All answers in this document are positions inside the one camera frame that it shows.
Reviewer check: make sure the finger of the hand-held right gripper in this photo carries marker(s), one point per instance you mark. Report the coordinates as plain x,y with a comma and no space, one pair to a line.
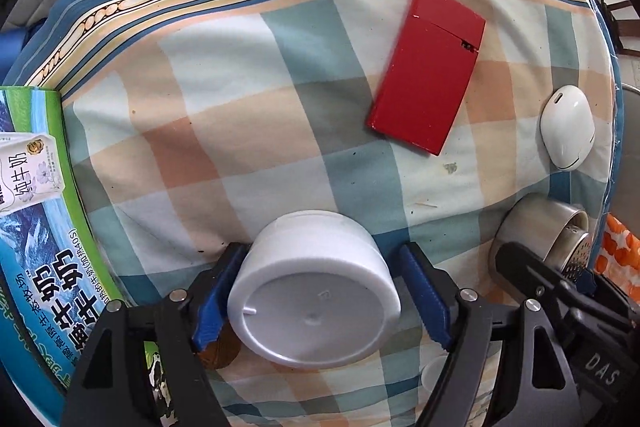
525,272
612,299

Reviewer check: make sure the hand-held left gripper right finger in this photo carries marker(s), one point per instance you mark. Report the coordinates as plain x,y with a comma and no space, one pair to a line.
425,292

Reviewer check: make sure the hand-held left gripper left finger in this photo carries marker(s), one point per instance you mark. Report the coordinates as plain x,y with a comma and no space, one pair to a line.
215,302

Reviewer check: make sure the brown walnut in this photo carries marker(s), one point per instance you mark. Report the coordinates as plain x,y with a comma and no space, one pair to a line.
222,352

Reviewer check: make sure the metal cup with strainer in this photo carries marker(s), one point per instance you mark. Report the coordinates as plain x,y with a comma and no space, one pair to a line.
535,222

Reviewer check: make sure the small white cup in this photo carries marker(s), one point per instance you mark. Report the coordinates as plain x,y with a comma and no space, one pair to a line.
432,374

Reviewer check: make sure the white round container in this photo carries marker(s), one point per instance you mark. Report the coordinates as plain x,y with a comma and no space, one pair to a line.
310,307

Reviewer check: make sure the white egg-shaped object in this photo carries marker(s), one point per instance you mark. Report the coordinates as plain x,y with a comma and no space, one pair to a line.
567,127

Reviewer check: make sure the printed cardboard box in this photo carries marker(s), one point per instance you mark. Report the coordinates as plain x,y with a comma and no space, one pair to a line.
40,257

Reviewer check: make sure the red box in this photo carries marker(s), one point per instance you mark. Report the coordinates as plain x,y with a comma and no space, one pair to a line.
425,77

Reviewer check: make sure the orange patterned cloth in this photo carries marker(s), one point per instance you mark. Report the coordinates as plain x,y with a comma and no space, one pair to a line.
620,247

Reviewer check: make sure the grey chair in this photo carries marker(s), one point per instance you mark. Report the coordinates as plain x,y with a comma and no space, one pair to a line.
629,147

